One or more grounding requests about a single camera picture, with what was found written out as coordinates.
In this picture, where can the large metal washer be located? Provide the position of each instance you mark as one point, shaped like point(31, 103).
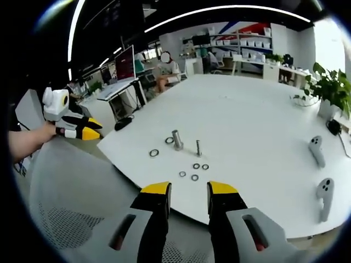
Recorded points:
point(150, 153)
point(166, 140)

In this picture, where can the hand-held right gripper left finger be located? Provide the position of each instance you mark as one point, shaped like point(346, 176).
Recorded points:
point(149, 219)

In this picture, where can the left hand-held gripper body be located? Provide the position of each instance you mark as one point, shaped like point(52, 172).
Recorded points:
point(56, 105)

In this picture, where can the thick threaded stud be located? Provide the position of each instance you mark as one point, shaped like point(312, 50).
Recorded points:
point(177, 141)

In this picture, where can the black power adapter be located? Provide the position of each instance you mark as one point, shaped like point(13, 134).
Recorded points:
point(333, 127)

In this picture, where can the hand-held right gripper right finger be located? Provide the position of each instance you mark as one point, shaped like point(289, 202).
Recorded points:
point(233, 219)

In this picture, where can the white panel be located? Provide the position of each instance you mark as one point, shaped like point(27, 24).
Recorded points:
point(30, 109)

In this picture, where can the grey handheld controller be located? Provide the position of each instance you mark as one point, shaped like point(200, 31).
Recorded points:
point(325, 197)
point(316, 153)

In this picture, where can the small metal washer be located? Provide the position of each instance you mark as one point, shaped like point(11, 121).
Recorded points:
point(193, 166)
point(192, 177)
point(180, 174)
point(203, 166)

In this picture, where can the white office desk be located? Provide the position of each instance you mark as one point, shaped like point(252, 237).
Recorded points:
point(118, 90)

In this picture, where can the curved ceiling light strip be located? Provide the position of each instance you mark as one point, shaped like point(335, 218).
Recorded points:
point(72, 35)

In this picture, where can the black oval object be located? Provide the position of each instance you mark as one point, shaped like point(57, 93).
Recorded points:
point(122, 124)

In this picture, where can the thin threaded stud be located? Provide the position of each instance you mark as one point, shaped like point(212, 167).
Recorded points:
point(198, 149)

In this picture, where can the computer monitor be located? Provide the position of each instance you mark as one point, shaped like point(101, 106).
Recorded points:
point(124, 64)

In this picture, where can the white storage shelf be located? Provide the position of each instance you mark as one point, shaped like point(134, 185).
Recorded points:
point(241, 46)

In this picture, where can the green plant in white pot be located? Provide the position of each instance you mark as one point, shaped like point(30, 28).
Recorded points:
point(333, 87)

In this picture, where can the grey mesh office chair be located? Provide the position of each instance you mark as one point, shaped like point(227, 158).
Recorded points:
point(82, 197)

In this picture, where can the long ceiling light strip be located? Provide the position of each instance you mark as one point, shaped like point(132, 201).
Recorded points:
point(219, 9)

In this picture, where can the small green plant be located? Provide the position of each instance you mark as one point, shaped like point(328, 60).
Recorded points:
point(95, 87)

